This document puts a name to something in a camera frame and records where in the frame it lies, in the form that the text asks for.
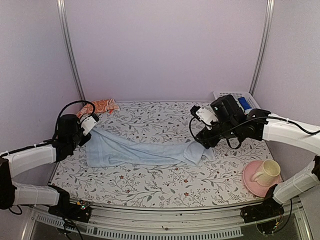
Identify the orange patterned towel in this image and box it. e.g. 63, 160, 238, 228
76, 98, 120, 119

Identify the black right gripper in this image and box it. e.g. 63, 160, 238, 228
194, 121, 239, 149

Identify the black right camera cable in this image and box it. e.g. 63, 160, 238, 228
188, 113, 320, 150

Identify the white perforated plastic basket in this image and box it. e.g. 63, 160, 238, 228
212, 90, 260, 111

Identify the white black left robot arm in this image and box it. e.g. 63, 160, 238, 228
0, 113, 99, 217

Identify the light blue terry towel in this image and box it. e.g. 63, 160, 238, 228
85, 128, 215, 168

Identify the left aluminium frame post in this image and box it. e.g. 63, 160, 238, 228
56, 0, 86, 100

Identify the aluminium front rail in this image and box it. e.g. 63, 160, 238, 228
21, 197, 315, 240

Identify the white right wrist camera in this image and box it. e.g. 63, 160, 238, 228
190, 105, 218, 128

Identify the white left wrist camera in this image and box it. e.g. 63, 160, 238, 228
80, 113, 100, 136

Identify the pink saucer plate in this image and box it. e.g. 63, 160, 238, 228
242, 159, 282, 198

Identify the black left camera cable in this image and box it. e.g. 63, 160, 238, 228
51, 100, 97, 141

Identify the floral table cover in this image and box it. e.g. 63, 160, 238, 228
51, 102, 272, 208

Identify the dark blue rolled towel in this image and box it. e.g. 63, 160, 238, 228
237, 97, 252, 111

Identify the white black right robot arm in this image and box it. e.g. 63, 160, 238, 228
190, 94, 320, 218

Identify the aluminium frame post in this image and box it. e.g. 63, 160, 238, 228
249, 0, 275, 96
56, 0, 86, 100

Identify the cream ceramic mug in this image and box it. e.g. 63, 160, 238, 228
250, 160, 281, 187

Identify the right aluminium frame post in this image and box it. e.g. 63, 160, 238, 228
249, 0, 275, 96

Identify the black camera cable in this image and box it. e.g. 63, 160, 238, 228
51, 100, 97, 141
188, 113, 320, 150

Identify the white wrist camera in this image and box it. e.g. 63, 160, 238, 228
80, 113, 100, 136
190, 105, 218, 128

